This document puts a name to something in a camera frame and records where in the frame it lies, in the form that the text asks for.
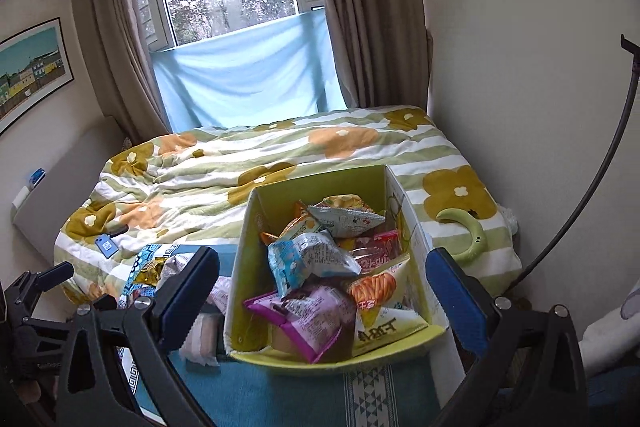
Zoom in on yellow cardboard box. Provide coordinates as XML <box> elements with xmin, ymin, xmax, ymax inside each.
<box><xmin>223</xmin><ymin>164</ymin><xmax>450</xmax><ymax>375</ymax></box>

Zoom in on small blue card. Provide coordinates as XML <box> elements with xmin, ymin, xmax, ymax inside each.
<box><xmin>95</xmin><ymin>234</ymin><xmax>119</xmax><ymax>258</ymax></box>

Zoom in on green crescent neck fan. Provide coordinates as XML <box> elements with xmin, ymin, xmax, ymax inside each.
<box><xmin>435</xmin><ymin>207</ymin><xmax>485</xmax><ymax>264</ymax></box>

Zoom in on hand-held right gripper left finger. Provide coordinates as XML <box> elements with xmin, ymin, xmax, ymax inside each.
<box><xmin>57</xmin><ymin>247</ymin><xmax>221</xmax><ymax>427</ymax></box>

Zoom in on brown curtain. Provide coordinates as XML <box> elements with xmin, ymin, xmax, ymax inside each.
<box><xmin>67</xmin><ymin>0</ymin><xmax>171</xmax><ymax>145</ymax></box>
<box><xmin>305</xmin><ymin>0</ymin><xmax>433</xmax><ymax>118</ymax></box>

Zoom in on wall poster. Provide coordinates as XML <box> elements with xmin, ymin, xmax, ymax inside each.
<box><xmin>0</xmin><ymin>18</ymin><xmax>76</xmax><ymax>136</ymax></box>

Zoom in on blue patterned plastic bag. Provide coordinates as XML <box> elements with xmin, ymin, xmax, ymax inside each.
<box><xmin>120</xmin><ymin>243</ymin><xmax>188</xmax><ymax>303</ymax></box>

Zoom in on pink white snack packet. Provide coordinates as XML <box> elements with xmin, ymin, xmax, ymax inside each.
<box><xmin>207</xmin><ymin>274</ymin><xmax>233</xmax><ymax>315</ymax></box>

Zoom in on orange sticks snack packet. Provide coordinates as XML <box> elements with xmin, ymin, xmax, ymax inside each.
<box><xmin>347</xmin><ymin>254</ymin><xmax>412</xmax><ymax>313</ymax></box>

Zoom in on light blue cloth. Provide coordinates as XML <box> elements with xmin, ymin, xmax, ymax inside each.
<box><xmin>150</xmin><ymin>9</ymin><xmax>346</xmax><ymax>130</ymax></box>

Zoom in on white yellow snack packet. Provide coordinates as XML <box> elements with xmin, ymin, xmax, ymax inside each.
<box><xmin>352</xmin><ymin>304</ymin><xmax>431</xmax><ymax>358</ymax></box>

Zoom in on purple snack packet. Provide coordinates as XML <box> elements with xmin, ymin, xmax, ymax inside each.
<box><xmin>243</xmin><ymin>284</ymin><xmax>357</xmax><ymax>365</ymax></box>

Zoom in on silver orange snack packet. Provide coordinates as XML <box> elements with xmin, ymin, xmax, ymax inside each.
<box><xmin>306</xmin><ymin>194</ymin><xmax>387</xmax><ymax>239</ymax></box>

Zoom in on yellow orange snack packet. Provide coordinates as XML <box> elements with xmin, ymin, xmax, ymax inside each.
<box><xmin>260</xmin><ymin>202</ymin><xmax>321</xmax><ymax>243</ymax></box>

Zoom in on floral striped blanket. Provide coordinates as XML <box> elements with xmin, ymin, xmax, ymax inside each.
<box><xmin>54</xmin><ymin>106</ymin><xmax>523</xmax><ymax>308</ymax></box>

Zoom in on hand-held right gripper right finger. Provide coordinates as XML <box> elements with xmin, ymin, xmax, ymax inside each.
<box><xmin>425</xmin><ymin>248</ymin><xmax>589</xmax><ymax>427</ymax></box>

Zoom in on grey headboard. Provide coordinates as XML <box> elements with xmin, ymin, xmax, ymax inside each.
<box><xmin>12</xmin><ymin>117</ymin><xmax>128</xmax><ymax>253</ymax></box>

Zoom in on red snack packet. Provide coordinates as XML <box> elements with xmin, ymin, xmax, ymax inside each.
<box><xmin>350</xmin><ymin>229</ymin><xmax>403</xmax><ymax>273</ymax></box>

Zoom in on teal patterned table mat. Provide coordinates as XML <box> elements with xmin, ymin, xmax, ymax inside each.
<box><xmin>122</xmin><ymin>244</ymin><xmax>471</xmax><ymax>427</ymax></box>

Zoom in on light blue silver snack packet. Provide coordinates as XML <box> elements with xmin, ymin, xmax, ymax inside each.
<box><xmin>267</xmin><ymin>229</ymin><xmax>362</xmax><ymax>299</ymax></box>

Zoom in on dark yellow snack packet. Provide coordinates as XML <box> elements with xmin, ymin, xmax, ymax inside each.
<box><xmin>132</xmin><ymin>257</ymin><xmax>168</xmax><ymax>285</ymax></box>

